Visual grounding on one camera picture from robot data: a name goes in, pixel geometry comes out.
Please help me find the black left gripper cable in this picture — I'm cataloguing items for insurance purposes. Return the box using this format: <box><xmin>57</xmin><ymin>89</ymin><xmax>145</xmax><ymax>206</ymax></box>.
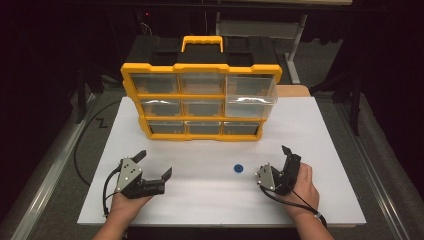
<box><xmin>102</xmin><ymin>166</ymin><xmax>122</xmax><ymax>218</ymax></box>

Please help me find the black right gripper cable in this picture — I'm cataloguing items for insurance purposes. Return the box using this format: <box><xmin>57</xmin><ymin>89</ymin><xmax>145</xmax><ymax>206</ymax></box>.
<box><xmin>259</xmin><ymin>184</ymin><xmax>328</xmax><ymax>229</ymax></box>

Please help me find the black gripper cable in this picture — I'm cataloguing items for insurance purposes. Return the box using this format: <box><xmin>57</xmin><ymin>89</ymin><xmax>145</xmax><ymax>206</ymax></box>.
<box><xmin>259</xmin><ymin>184</ymin><xmax>328</xmax><ymax>229</ymax></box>
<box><xmin>102</xmin><ymin>166</ymin><xmax>122</xmax><ymax>218</ymax></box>

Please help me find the yellow black organizer cabinet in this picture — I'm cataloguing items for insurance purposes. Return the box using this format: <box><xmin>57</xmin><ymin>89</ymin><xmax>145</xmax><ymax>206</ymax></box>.
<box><xmin>120</xmin><ymin>35</ymin><xmax>283</xmax><ymax>142</ymax></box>

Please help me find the white wire bundle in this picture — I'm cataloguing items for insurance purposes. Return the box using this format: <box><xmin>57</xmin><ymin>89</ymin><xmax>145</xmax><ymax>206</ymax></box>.
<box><xmin>139</xmin><ymin>21</ymin><xmax>154</xmax><ymax>36</ymax></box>

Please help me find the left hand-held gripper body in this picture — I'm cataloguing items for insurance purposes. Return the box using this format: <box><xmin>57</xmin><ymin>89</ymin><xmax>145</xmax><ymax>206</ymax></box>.
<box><xmin>115</xmin><ymin>157</ymin><xmax>167</xmax><ymax>200</ymax></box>

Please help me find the grey metal stand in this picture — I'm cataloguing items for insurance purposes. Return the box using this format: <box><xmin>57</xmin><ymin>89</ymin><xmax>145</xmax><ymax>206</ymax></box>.
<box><xmin>215</xmin><ymin>12</ymin><xmax>308</xmax><ymax>85</ymax></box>

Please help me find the person's left hand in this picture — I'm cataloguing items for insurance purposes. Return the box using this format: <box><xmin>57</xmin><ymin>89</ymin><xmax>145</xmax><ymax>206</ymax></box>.
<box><xmin>109</xmin><ymin>192</ymin><xmax>154</xmax><ymax>221</ymax></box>

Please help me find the aluminium floor rail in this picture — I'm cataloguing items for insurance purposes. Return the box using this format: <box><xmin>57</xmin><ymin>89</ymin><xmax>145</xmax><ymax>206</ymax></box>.
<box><xmin>333</xmin><ymin>99</ymin><xmax>413</xmax><ymax>240</ymax></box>
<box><xmin>9</xmin><ymin>93</ymin><xmax>98</xmax><ymax>240</ymax></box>

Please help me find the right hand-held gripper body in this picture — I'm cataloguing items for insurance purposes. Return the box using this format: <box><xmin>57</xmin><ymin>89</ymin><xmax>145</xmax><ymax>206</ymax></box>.
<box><xmin>255</xmin><ymin>153</ymin><xmax>302</xmax><ymax>197</ymax></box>

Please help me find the clear plastic organizer drawer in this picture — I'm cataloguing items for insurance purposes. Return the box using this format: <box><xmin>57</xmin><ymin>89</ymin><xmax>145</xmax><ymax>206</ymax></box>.
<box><xmin>225</xmin><ymin>74</ymin><xmax>279</xmax><ymax>119</ymax></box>

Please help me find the black stand leg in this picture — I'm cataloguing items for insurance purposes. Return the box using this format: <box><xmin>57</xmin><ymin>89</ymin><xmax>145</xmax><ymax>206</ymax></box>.
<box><xmin>309</xmin><ymin>66</ymin><xmax>364</xmax><ymax>137</ymax></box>
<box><xmin>74</xmin><ymin>61</ymin><xmax>105</xmax><ymax>125</ymax></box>

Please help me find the grid of clear drawers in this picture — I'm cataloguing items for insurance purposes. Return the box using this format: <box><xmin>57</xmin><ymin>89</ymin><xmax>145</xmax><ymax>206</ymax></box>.
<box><xmin>130</xmin><ymin>73</ymin><xmax>261</xmax><ymax>136</ymax></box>

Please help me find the person's right hand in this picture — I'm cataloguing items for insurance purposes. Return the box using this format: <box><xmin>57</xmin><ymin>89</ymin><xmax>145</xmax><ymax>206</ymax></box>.
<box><xmin>283</xmin><ymin>162</ymin><xmax>321</xmax><ymax>221</ymax></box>

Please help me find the black floor cable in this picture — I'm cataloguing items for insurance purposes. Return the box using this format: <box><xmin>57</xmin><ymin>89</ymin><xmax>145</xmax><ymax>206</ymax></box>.
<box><xmin>73</xmin><ymin>99</ymin><xmax>122</xmax><ymax>186</ymax></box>

